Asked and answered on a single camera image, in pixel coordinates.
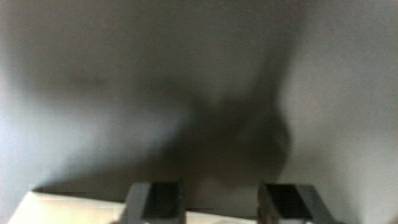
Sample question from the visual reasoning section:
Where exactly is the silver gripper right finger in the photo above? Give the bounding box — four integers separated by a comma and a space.
257, 183, 335, 224

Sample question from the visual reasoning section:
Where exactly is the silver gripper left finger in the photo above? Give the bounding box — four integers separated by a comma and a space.
118, 182, 186, 224

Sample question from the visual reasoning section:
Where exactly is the white cabinet body box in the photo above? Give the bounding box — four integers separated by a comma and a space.
6, 192, 255, 224

